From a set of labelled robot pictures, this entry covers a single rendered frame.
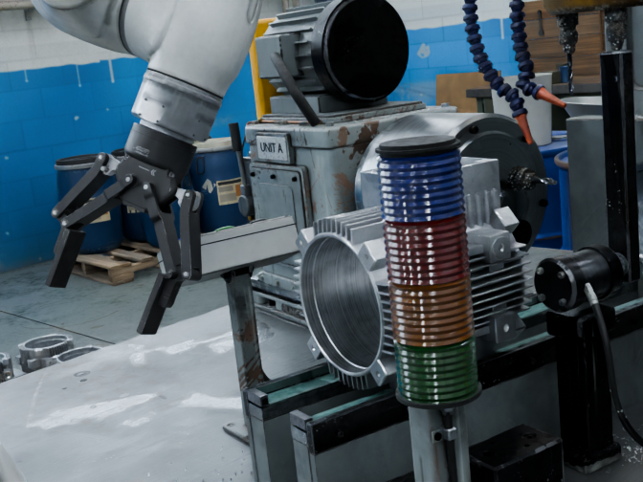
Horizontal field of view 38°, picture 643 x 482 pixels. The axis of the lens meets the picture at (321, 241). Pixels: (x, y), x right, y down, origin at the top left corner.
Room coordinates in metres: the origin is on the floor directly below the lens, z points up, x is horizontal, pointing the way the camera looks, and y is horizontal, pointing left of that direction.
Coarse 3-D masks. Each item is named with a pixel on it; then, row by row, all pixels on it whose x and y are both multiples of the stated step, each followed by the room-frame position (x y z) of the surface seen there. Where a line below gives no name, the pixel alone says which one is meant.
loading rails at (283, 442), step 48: (624, 288) 1.25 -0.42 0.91; (528, 336) 1.15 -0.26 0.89; (624, 336) 1.10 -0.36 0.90; (288, 384) 0.99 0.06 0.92; (336, 384) 0.99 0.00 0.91; (384, 384) 1.02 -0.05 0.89; (528, 384) 1.01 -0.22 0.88; (624, 384) 1.10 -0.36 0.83; (288, 432) 0.95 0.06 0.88; (336, 432) 0.86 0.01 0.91; (384, 432) 0.90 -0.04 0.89; (480, 432) 0.97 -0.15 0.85; (288, 480) 0.95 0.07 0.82; (336, 480) 0.86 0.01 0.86; (384, 480) 0.89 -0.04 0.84
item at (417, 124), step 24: (408, 120) 1.46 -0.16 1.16; (432, 120) 1.41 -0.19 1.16; (456, 120) 1.37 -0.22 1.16; (480, 120) 1.36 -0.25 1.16; (504, 120) 1.39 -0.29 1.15; (480, 144) 1.35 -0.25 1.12; (504, 144) 1.38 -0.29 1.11; (528, 144) 1.41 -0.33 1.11; (360, 168) 1.47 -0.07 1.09; (504, 168) 1.38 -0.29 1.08; (528, 168) 1.37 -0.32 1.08; (360, 192) 1.44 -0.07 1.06; (528, 192) 1.40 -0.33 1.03; (528, 216) 1.40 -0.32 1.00; (528, 240) 1.39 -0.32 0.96
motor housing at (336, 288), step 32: (320, 224) 0.99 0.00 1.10; (352, 224) 0.94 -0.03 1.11; (320, 256) 1.02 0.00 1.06; (352, 256) 1.06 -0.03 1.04; (480, 256) 0.96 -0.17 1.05; (512, 256) 0.98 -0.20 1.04; (320, 288) 1.04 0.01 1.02; (352, 288) 1.06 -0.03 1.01; (384, 288) 0.90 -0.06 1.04; (480, 288) 0.96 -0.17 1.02; (512, 288) 0.98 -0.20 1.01; (320, 320) 1.03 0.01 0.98; (352, 320) 1.04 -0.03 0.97; (384, 320) 0.89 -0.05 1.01; (480, 320) 0.96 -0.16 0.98; (352, 352) 1.00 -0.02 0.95; (384, 352) 0.90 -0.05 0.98; (352, 384) 0.96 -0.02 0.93
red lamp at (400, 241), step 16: (384, 224) 0.64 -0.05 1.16; (400, 224) 0.63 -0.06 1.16; (416, 224) 0.62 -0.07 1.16; (432, 224) 0.62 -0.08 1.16; (448, 224) 0.62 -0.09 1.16; (464, 224) 0.63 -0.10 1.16; (384, 240) 0.65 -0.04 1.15; (400, 240) 0.62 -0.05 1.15; (416, 240) 0.62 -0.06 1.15; (432, 240) 0.62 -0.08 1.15; (448, 240) 0.62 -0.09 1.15; (464, 240) 0.63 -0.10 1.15; (400, 256) 0.63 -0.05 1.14; (416, 256) 0.62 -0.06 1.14; (432, 256) 0.62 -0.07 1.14; (448, 256) 0.62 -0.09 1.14; (464, 256) 0.63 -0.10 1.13; (400, 272) 0.63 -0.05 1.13; (416, 272) 0.62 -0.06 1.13; (432, 272) 0.62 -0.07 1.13; (448, 272) 0.62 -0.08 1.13; (464, 272) 0.63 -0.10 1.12
